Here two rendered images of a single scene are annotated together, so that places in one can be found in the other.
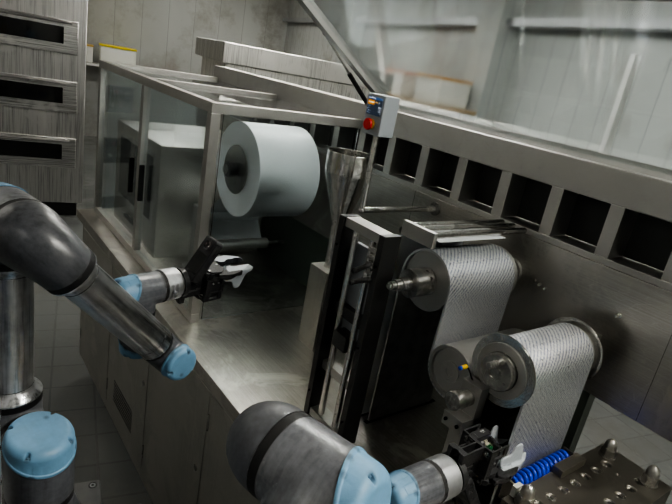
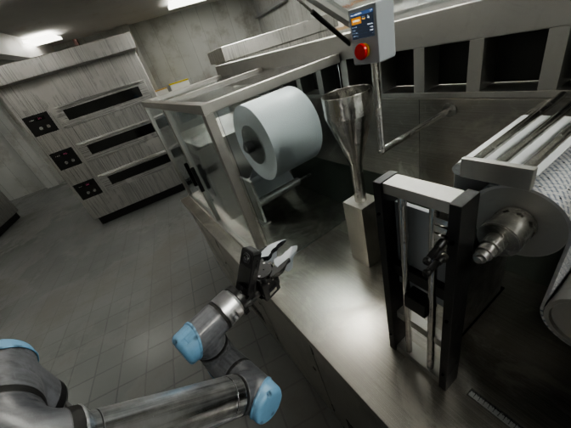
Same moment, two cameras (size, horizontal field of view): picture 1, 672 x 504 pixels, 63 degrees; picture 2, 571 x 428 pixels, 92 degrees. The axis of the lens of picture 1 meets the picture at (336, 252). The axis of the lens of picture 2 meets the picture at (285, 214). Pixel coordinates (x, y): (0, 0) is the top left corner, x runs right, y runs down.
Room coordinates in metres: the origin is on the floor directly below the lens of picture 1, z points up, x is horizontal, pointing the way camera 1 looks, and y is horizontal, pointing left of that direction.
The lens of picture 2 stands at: (0.75, 0.06, 1.70)
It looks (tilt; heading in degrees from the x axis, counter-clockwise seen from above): 31 degrees down; 15
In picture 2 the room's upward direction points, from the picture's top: 18 degrees counter-clockwise
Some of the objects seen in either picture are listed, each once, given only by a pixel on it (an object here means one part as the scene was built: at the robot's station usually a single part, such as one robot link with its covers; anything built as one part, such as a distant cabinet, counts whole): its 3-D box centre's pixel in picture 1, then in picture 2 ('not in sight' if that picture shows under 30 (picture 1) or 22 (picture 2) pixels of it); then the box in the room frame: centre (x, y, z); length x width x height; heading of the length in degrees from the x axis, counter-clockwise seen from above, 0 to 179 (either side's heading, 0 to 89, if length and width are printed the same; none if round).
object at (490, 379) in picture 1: (498, 371); not in sight; (0.97, -0.36, 1.25); 0.07 x 0.02 x 0.07; 40
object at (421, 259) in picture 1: (462, 276); (547, 189); (1.25, -0.31, 1.33); 0.25 x 0.14 x 0.14; 130
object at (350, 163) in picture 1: (349, 162); (347, 102); (1.60, 0.01, 1.50); 0.14 x 0.14 x 0.06
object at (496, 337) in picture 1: (502, 370); not in sight; (0.98, -0.37, 1.25); 0.15 x 0.01 x 0.15; 40
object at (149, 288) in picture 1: (138, 292); (202, 333); (1.09, 0.41, 1.21); 0.11 x 0.08 x 0.09; 143
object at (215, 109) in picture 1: (204, 173); (237, 150); (2.20, 0.59, 1.25); 1.19 x 0.57 x 0.70; 40
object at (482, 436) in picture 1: (470, 460); not in sight; (0.85, -0.32, 1.12); 0.12 x 0.08 x 0.09; 130
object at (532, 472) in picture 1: (539, 469); not in sight; (0.99, -0.52, 1.03); 0.21 x 0.04 x 0.03; 130
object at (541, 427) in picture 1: (542, 430); not in sight; (1.01, -0.50, 1.11); 0.23 x 0.01 x 0.18; 130
